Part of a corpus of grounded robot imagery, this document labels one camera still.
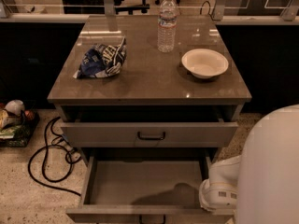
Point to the grey drawer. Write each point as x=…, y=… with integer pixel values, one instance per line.
x=145, y=186
x=150, y=126

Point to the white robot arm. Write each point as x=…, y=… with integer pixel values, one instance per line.
x=261, y=185

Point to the grey drawer cabinet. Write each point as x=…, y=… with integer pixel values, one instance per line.
x=148, y=76

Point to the grey top drawer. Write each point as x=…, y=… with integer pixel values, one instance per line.
x=150, y=126

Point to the white bowl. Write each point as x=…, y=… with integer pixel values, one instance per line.
x=205, y=63

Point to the blue crumpled chip bag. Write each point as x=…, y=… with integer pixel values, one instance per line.
x=101, y=61

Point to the clear plastic water bottle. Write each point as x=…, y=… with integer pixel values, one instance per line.
x=167, y=22

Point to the pile of toy items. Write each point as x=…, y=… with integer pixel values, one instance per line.
x=17, y=124

